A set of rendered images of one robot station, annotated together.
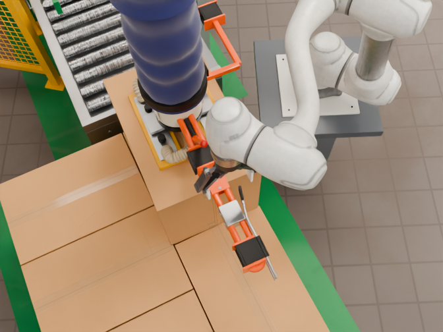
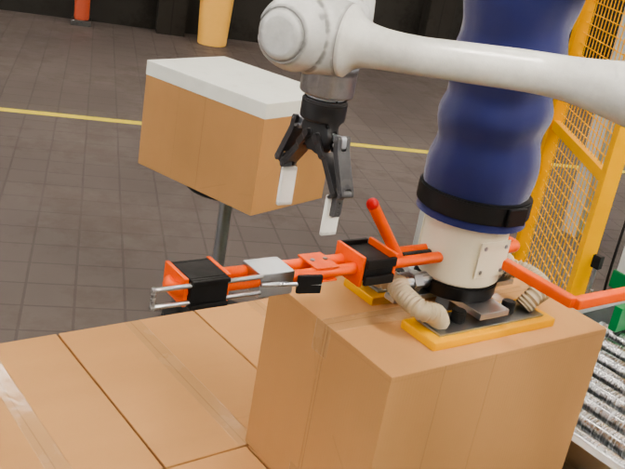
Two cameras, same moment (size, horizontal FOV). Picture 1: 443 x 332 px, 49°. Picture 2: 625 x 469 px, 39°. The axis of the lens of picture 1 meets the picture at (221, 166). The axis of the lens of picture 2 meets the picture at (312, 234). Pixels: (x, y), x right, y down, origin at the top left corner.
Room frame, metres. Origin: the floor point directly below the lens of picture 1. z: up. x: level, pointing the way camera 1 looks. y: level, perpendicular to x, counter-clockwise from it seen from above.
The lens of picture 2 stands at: (0.19, -1.36, 1.70)
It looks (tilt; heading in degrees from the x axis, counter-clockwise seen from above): 21 degrees down; 74
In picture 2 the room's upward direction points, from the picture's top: 10 degrees clockwise
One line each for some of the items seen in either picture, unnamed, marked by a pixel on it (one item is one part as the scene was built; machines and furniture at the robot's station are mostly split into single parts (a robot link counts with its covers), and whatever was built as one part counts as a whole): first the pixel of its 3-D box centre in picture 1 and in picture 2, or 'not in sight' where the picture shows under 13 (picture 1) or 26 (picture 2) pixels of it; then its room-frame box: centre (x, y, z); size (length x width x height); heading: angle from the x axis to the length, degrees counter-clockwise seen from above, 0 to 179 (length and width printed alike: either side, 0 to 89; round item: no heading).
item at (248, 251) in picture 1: (248, 253); (196, 280); (0.39, -0.07, 1.07); 0.08 x 0.07 x 0.05; 21
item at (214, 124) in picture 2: not in sight; (236, 129); (0.75, 1.77, 0.82); 0.60 x 0.40 x 0.40; 128
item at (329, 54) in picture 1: (324, 58); not in sight; (1.21, -0.43, 0.93); 0.18 x 0.16 x 0.22; 56
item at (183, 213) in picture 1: (183, 146); (421, 385); (0.94, 0.15, 0.75); 0.60 x 0.40 x 0.40; 22
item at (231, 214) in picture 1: (231, 215); (267, 276); (0.52, -0.02, 1.07); 0.07 x 0.07 x 0.04; 21
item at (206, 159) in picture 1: (204, 157); (365, 261); (0.72, 0.05, 1.07); 0.10 x 0.08 x 0.06; 111
